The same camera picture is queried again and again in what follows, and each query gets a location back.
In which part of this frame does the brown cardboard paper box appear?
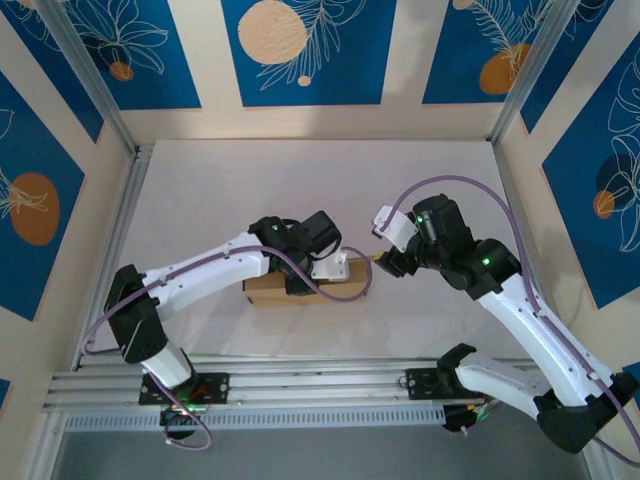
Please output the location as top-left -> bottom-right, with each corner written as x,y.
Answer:
243,256 -> 374,309

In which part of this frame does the right black base electronics module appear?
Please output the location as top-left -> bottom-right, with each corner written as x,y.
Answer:
442,403 -> 496,435

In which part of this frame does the black base electronics module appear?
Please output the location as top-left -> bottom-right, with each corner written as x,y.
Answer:
158,403 -> 207,442
442,403 -> 496,435

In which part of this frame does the left black base electronics module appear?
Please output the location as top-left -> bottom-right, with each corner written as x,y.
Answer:
158,403 -> 207,442

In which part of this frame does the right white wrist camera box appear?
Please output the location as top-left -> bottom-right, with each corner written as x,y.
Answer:
371,204 -> 419,252

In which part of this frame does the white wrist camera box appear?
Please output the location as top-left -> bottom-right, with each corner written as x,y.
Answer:
371,204 -> 419,252
310,253 -> 352,284

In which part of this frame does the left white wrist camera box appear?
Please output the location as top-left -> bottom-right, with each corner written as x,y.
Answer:
310,253 -> 352,284

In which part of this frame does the right aluminium side rail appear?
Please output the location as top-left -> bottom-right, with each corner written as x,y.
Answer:
492,142 -> 564,361

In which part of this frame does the aluminium side rail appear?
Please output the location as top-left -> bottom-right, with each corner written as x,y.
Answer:
74,143 -> 155,371
492,142 -> 564,361

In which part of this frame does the aluminium cross rail frame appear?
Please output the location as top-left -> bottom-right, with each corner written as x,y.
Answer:
42,355 -> 596,414

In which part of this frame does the grey slotted cable duct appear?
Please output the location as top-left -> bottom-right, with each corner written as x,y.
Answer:
63,404 -> 447,433

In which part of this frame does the right aluminium corner post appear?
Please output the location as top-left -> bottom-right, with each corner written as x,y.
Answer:
487,0 -> 584,146

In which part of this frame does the aluminium corner post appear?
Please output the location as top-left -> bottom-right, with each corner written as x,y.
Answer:
35,0 -> 140,157
487,0 -> 584,146

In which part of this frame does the left aluminium side rail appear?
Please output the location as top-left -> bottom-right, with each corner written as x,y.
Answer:
74,143 -> 155,371

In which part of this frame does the left aluminium corner post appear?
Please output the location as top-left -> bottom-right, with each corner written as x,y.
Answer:
35,0 -> 140,157

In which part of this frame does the right aluminium frame leg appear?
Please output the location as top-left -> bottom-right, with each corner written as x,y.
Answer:
582,444 -> 614,480

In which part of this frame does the aluminium frame leg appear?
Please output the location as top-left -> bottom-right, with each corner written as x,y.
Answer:
19,409 -> 69,480
582,444 -> 614,480

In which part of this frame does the left aluminium frame leg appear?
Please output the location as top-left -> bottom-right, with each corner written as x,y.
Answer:
19,409 -> 69,480

